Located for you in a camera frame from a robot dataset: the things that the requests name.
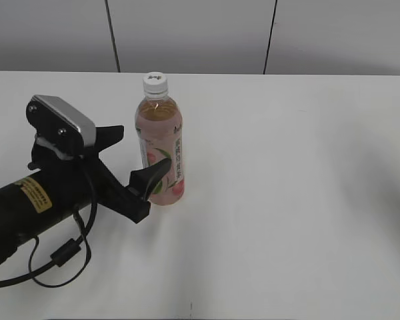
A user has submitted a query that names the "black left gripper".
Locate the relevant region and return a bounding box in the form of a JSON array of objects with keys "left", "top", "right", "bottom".
[{"left": 29, "top": 125, "right": 171, "bottom": 223}]

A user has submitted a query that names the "peach tea plastic bottle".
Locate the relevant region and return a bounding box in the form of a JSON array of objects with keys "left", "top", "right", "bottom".
[{"left": 135, "top": 91, "right": 185, "bottom": 205}]

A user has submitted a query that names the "white bottle cap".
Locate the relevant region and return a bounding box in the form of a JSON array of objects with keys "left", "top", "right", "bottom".
[{"left": 143, "top": 72, "right": 168, "bottom": 95}]

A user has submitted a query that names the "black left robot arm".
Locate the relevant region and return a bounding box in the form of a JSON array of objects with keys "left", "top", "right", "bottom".
[{"left": 0, "top": 126, "right": 171, "bottom": 288}]

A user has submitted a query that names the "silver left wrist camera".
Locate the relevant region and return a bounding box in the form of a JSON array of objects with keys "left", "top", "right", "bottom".
[{"left": 26, "top": 95, "right": 96, "bottom": 159}]

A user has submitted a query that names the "black camera cable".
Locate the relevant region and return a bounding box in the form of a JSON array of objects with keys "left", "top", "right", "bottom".
[{"left": 0, "top": 155, "right": 98, "bottom": 290}]

